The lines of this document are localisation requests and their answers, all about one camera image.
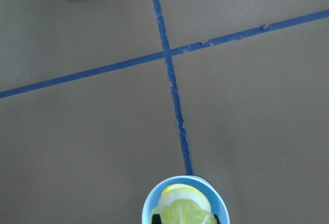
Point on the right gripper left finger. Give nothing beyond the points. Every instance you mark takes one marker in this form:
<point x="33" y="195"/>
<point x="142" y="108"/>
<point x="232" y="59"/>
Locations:
<point x="155" y="219"/>

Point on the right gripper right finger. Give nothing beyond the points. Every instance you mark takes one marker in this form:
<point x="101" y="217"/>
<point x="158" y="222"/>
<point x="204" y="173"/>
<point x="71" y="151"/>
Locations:
<point x="217" y="219"/>

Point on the lemon slice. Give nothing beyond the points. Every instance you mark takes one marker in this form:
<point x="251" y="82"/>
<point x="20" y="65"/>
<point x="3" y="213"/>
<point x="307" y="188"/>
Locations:
<point x="182" y="203"/>

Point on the light blue cup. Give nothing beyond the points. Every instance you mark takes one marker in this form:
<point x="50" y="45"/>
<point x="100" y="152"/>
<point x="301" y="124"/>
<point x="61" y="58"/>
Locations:
<point x="218" y="206"/>

